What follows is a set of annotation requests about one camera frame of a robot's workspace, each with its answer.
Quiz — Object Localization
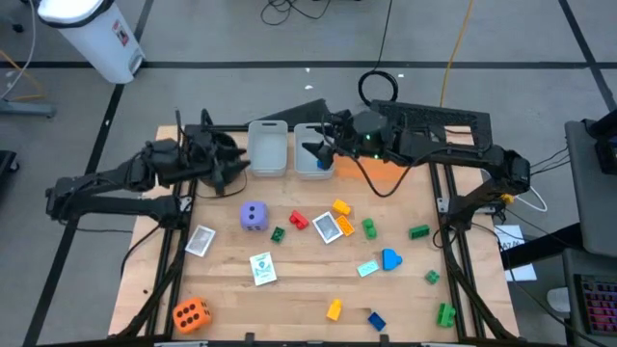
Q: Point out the white floor cable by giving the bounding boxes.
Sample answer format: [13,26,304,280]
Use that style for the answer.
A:
[0,0,39,100]

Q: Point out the blue heart-shaped toy block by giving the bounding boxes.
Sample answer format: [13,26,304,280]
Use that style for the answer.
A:
[381,248,404,272]

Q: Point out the black perforated metal panel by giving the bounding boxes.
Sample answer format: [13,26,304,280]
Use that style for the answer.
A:
[370,99,495,146]

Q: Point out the yellow cable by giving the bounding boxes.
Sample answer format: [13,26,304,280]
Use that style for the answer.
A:
[438,0,476,108]

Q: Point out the translucent orange tray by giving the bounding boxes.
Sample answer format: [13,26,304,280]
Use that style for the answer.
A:
[335,152,411,183]

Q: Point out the black floor cable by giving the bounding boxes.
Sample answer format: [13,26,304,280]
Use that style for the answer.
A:
[259,0,334,26]

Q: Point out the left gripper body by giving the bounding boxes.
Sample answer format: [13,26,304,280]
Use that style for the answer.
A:
[180,130,228,183]

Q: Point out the dark blue toy brick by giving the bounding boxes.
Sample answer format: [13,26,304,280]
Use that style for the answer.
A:
[367,311,388,333]

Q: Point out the white computer mouse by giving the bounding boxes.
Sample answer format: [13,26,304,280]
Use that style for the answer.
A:
[546,286,573,313]

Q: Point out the black flat panel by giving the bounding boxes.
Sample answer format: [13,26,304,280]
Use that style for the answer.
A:
[245,98,336,127]

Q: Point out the grey stand base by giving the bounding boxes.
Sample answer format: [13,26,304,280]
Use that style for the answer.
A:
[0,98,57,120]

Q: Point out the mint flat toy brick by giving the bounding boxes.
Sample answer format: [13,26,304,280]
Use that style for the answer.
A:
[356,258,381,279]

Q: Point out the purple foam dice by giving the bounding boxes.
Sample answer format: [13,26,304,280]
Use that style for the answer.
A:
[239,200,270,232]

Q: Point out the backlit keyboard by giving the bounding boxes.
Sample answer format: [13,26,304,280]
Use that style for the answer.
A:
[573,273,617,337]

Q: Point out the black aluminium table frame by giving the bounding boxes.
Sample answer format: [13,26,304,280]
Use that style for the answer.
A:
[115,123,513,346]

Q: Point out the white card green emblem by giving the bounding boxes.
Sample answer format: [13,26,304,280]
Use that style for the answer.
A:
[249,251,279,287]

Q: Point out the red toy block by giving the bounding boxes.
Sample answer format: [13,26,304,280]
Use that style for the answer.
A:
[288,209,310,230]

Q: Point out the black chair base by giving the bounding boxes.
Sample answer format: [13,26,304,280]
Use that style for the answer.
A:
[0,149,20,188]

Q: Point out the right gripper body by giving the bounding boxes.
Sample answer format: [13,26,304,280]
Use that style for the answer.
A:
[331,109,390,160]

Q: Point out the black coiled cable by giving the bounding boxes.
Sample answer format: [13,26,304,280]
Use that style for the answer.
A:
[357,0,400,108]

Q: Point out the grey desk with keyboard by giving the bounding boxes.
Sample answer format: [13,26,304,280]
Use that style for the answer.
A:
[562,248,617,347]

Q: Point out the grey plastic bin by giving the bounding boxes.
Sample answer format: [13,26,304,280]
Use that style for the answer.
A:
[246,120,289,178]
[292,121,336,181]

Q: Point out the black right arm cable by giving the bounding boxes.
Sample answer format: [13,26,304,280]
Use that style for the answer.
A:
[321,122,452,199]

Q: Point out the black desk device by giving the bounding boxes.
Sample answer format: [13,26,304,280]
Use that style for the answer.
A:
[581,109,617,175]

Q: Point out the white trash bin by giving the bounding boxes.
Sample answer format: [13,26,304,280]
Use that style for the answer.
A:
[36,0,146,86]

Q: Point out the white paper sheet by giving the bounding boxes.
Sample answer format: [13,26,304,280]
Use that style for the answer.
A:
[493,224,538,283]

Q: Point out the orange foam dice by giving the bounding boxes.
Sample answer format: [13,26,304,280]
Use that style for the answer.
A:
[172,296,213,335]

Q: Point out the black desk foot bar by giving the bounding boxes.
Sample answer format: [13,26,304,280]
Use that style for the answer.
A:
[500,222,584,271]

